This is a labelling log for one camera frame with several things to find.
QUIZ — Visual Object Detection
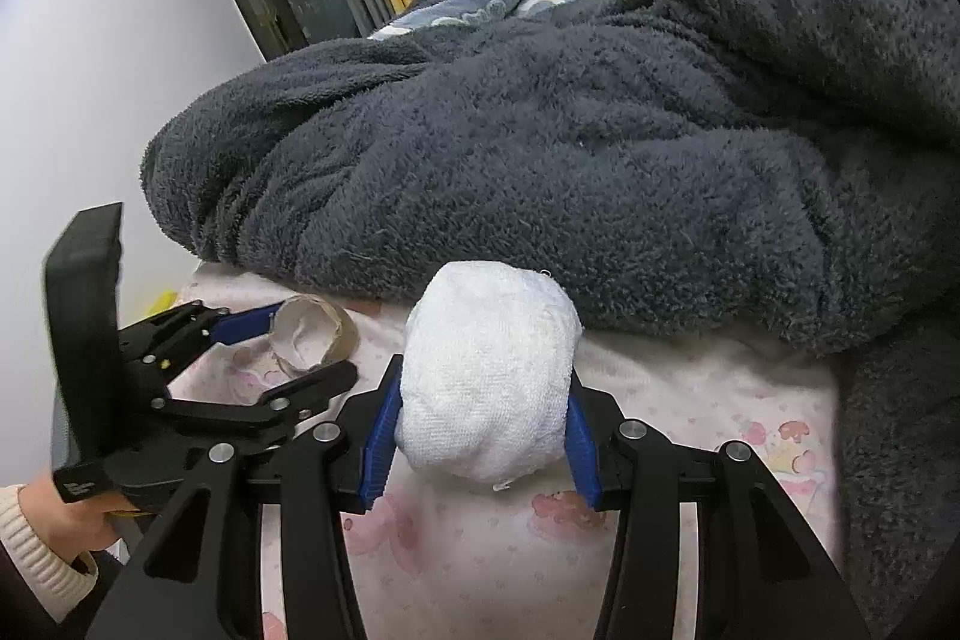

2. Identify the yellow plastic bag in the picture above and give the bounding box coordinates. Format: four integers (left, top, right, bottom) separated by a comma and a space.
145, 289, 179, 319

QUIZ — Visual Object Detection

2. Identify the cardboard tape roll core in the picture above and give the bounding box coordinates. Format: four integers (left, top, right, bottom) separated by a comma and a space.
268, 294, 359, 378

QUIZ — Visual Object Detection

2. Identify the cream knit sleeve cuff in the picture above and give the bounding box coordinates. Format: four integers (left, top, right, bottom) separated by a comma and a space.
2, 486, 99, 626

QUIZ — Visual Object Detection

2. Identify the pink cartoon print blanket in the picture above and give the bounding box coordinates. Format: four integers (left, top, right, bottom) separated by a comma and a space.
167, 260, 847, 640

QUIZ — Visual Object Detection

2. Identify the dark grey fleece blanket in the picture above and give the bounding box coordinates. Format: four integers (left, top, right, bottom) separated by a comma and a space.
142, 0, 958, 635

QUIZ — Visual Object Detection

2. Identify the left hand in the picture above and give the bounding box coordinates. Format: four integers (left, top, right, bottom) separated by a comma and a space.
18, 473, 140, 564

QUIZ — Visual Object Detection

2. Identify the blue white patterned duvet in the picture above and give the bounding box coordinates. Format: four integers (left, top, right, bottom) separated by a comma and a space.
370, 0, 579, 41

